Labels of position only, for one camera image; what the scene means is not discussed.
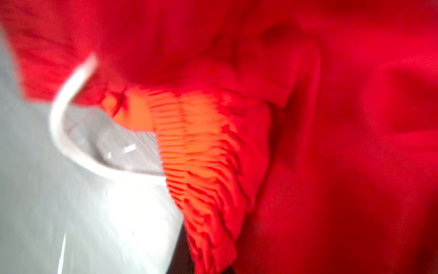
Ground red shorts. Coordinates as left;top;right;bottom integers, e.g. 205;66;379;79
1;1;438;274

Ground white drawstring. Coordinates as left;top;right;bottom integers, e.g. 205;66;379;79
49;54;165;186

